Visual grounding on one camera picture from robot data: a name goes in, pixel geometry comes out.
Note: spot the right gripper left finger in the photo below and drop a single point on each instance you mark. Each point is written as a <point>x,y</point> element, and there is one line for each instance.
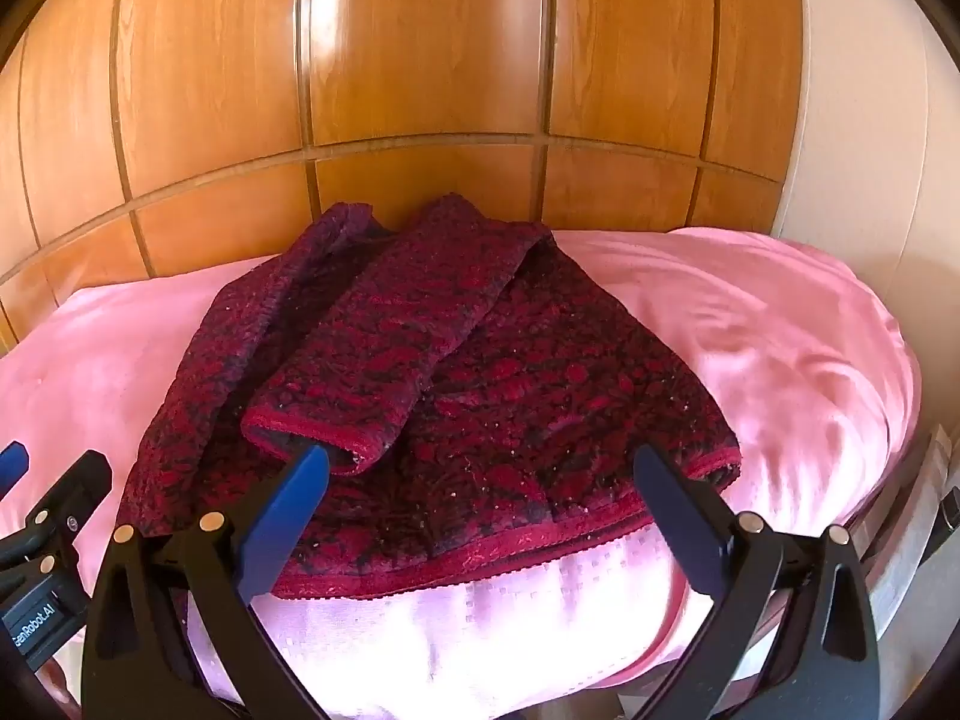
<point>138,662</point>

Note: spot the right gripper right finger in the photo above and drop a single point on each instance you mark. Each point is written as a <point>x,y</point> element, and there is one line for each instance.
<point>824,662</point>

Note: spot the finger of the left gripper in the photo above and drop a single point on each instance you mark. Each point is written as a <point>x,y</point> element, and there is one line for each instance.
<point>14,464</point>
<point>53,524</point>

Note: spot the dark red patterned sweater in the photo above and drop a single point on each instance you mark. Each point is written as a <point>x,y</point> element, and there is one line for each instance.
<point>481,398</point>

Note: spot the pink bed sheet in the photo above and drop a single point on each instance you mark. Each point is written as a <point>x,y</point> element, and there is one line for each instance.
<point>808,367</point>

